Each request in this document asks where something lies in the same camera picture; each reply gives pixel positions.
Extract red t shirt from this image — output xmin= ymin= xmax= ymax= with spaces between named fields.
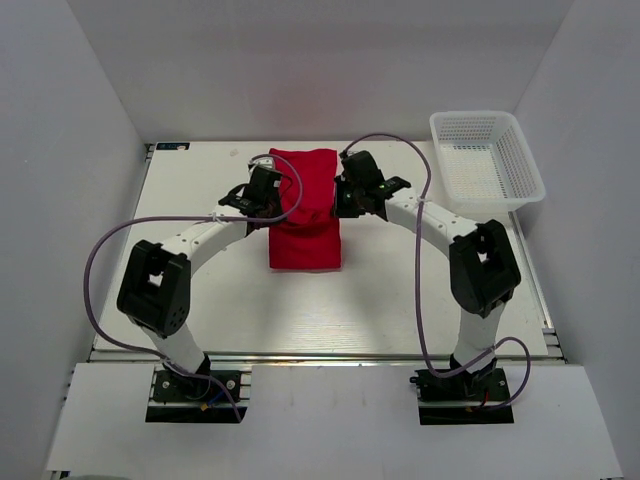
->
xmin=268 ymin=148 xmax=342 ymax=271

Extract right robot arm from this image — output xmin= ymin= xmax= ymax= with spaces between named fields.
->
xmin=334 ymin=151 xmax=521 ymax=399

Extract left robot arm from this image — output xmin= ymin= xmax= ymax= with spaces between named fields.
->
xmin=116 ymin=159 xmax=283 ymax=399

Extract small label sticker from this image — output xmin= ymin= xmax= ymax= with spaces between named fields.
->
xmin=155 ymin=142 xmax=190 ymax=151

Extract white plastic mesh basket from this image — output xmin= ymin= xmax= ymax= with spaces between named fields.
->
xmin=429 ymin=110 xmax=546 ymax=216

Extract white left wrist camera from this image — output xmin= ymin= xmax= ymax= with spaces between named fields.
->
xmin=247 ymin=154 xmax=275 ymax=173

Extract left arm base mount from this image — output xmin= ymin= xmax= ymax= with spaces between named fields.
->
xmin=145 ymin=367 xmax=251 ymax=424

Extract aluminium table edge rail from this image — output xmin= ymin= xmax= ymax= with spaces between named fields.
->
xmin=87 ymin=346 xmax=567 ymax=364

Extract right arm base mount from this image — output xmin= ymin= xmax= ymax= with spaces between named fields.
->
xmin=409 ymin=366 xmax=514 ymax=426

